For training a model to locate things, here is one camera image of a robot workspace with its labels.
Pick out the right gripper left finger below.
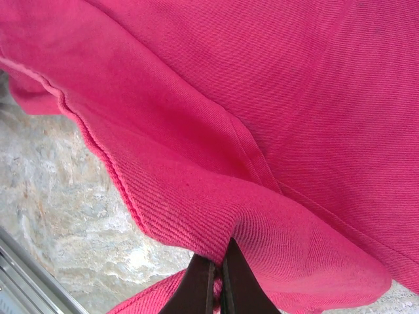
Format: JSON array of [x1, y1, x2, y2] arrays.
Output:
[[162, 254, 217, 314]]

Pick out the pink long pants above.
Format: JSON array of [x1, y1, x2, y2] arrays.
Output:
[[0, 0, 419, 314]]

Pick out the aluminium rail bed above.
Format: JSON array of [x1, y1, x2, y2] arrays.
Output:
[[0, 227, 88, 314]]

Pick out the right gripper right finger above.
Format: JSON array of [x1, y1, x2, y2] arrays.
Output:
[[221, 237, 271, 314]]

